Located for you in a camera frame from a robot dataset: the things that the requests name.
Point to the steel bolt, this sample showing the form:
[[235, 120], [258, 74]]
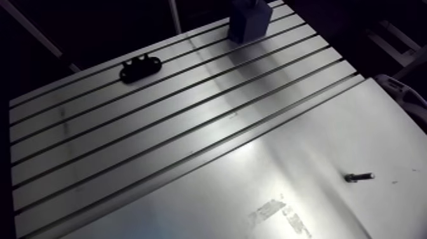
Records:
[[358, 177]]

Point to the black oval holder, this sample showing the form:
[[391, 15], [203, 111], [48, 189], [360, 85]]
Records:
[[140, 69]]

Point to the dark blue-grey block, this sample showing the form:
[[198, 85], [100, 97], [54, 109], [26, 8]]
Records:
[[249, 20]]

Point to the pale holed curved strip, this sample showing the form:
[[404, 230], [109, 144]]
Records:
[[402, 96]]

